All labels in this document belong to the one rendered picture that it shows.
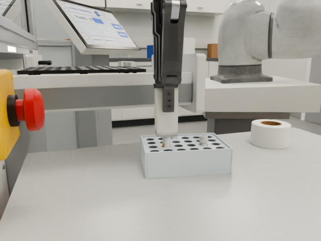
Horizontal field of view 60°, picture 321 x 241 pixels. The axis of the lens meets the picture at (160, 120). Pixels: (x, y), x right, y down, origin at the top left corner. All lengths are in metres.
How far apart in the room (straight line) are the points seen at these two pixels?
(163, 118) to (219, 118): 0.62
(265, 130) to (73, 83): 0.34
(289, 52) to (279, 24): 0.10
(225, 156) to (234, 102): 0.47
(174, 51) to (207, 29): 4.46
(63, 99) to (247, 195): 0.32
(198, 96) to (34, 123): 0.33
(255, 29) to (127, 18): 3.49
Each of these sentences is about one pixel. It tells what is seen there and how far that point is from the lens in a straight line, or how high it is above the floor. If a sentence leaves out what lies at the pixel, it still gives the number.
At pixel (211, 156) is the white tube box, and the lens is 0.40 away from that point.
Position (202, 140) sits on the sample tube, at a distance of 0.41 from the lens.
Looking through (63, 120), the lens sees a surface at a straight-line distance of 2.32.
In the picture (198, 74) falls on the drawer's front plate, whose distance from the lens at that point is 0.52.
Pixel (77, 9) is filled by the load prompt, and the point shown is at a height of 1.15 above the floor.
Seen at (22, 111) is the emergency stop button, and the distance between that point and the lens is 0.28.
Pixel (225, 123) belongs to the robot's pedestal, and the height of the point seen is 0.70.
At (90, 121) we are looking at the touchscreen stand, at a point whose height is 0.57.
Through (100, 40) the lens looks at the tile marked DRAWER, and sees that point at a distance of 1.48.
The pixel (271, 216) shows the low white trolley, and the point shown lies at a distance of 0.33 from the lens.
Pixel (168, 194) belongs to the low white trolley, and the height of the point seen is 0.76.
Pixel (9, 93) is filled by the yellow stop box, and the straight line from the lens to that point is 0.29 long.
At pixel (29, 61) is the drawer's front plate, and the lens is 0.78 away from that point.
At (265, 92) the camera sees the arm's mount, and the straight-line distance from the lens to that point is 0.88.
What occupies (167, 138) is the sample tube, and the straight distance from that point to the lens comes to 0.40.
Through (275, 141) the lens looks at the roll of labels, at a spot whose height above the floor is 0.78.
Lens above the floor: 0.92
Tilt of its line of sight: 13 degrees down
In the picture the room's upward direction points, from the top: straight up
